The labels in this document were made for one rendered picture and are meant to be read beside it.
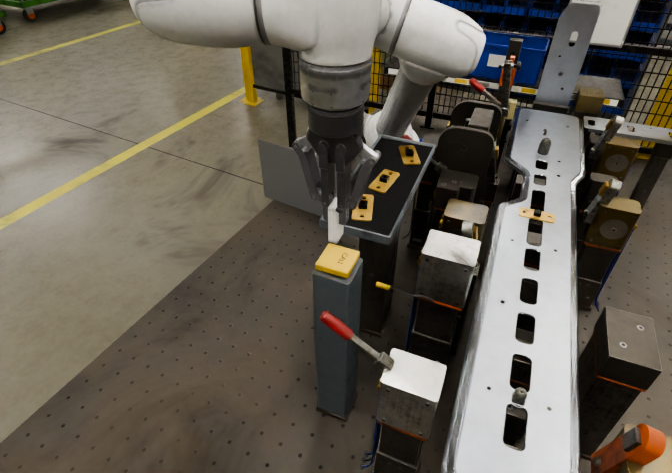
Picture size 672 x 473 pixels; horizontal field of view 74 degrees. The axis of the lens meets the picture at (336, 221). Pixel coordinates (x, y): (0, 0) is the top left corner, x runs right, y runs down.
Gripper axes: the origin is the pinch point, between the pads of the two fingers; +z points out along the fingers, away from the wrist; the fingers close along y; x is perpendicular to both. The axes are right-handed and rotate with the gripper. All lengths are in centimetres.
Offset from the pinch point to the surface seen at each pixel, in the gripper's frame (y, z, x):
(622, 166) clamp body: 56, 27, 87
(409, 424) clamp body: 18.5, 26.7, -13.4
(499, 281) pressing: 27.8, 24.1, 22.1
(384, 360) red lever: 12.5, 16.5, -10.4
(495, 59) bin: 11, 14, 131
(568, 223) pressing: 41, 24, 49
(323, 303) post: -1.0, 16.4, -3.5
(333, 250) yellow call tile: -1.1, 7.9, 1.4
